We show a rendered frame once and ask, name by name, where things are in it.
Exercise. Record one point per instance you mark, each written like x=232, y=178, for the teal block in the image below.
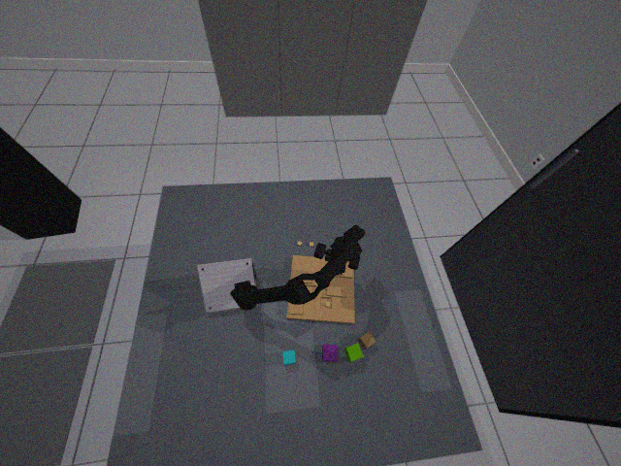
x=289, y=357

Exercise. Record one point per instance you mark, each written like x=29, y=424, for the purple block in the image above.
x=330, y=352

